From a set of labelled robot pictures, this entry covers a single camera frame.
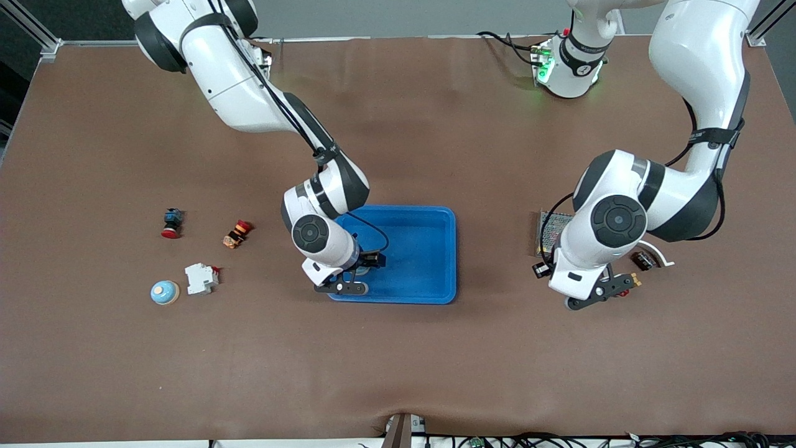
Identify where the black arm base cable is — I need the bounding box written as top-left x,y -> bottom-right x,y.
478,30 -> 542,66

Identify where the blue plastic tray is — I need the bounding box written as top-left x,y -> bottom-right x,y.
326,205 -> 458,305

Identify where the blue red push button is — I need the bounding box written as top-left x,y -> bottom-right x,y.
160,208 -> 185,240

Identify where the orange red button switch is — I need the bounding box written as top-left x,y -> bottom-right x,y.
223,220 -> 252,250

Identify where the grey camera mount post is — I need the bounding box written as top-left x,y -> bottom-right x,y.
381,412 -> 416,448

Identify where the white circuit breaker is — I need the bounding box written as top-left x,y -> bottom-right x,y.
184,263 -> 221,296

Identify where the metal mesh power supply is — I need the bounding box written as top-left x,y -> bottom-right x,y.
535,210 -> 576,259

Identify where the white half-ring bracket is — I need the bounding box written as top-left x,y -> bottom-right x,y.
641,241 -> 676,268

